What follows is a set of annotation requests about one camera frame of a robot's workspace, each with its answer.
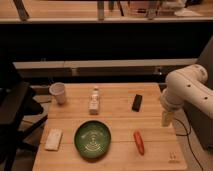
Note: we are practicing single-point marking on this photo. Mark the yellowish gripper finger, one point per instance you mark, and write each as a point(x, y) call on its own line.
point(167, 118)

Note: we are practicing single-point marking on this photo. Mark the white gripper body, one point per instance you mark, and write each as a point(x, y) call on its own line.
point(170, 101)

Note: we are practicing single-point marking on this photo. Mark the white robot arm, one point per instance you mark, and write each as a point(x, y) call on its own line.
point(186, 84)

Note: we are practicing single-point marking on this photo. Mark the green ceramic bowl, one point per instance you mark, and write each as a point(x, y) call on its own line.
point(92, 139)

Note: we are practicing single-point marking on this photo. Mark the black rectangular block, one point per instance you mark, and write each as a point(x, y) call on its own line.
point(137, 103)

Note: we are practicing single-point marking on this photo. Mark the red chili pepper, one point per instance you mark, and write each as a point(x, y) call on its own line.
point(139, 142)

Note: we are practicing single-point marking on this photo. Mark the small white bottle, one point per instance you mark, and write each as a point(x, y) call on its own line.
point(94, 102)

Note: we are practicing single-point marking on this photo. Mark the black chair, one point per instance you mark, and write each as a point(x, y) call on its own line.
point(16, 101)

